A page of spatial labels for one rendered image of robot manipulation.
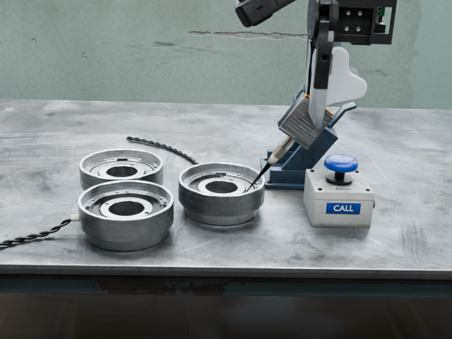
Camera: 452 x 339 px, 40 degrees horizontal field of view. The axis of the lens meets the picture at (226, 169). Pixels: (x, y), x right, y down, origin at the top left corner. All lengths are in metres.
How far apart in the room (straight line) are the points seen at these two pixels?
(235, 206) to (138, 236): 0.12
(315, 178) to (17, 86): 1.84
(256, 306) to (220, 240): 0.35
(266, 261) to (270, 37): 1.74
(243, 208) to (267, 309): 0.34
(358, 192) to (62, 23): 1.79
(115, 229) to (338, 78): 0.28
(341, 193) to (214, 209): 0.15
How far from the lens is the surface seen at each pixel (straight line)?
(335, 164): 0.73
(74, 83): 2.42
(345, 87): 0.68
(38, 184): 0.85
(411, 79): 2.49
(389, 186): 0.88
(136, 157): 0.84
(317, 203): 0.73
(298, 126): 0.70
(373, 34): 0.67
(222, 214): 0.71
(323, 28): 0.65
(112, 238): 0.66
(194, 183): 0.76
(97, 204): 0.71
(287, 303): 1.04
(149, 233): 0.66
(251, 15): 0.66
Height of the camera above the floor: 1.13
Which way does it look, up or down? 22 degrees down
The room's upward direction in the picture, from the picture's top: 2 degrees clockwise
